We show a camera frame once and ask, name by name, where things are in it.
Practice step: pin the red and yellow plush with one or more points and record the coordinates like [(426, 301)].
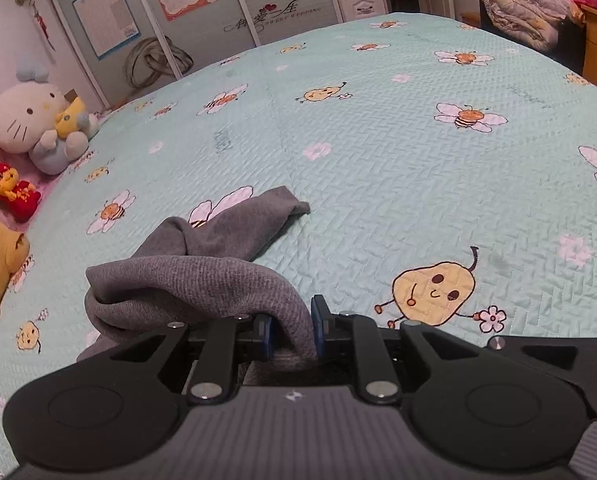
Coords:
[(19, 197)]

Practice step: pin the folded beige quilt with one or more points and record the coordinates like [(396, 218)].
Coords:
[(535, 23)]

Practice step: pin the red hanging wall ornament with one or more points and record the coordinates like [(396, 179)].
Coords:
[(41, 25)]

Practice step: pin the blue framed wall poster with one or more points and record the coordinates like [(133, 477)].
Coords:
[(108, 24)]

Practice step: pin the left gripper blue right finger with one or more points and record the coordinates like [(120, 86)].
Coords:
[(320, 316)]

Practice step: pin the grey sliding wardrobe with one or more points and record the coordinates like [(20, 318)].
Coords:
[(166, 51)]

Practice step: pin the mint quilted bee bedspread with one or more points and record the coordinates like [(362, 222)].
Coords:
[(414, 139)]

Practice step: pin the white Hello Kitty plush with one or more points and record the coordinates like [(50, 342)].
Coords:
[(40, 121)]

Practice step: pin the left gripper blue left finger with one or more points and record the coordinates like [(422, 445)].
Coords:
[(263, 333)]

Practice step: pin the grey knitted sweater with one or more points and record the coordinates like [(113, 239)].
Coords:
[(193, 275)]

